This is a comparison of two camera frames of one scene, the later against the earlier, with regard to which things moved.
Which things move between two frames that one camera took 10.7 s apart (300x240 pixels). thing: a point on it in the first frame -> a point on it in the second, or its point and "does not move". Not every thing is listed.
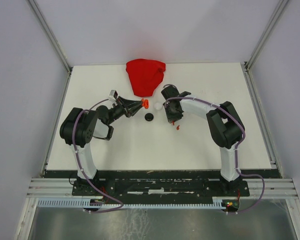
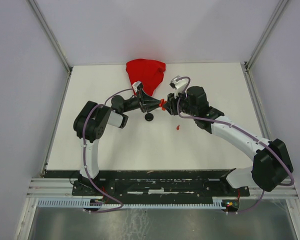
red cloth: [145, 75] does not move
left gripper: [128, 112] -> [144, 100]
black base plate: [162, 185] does not move
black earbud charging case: [149, 117] does not move
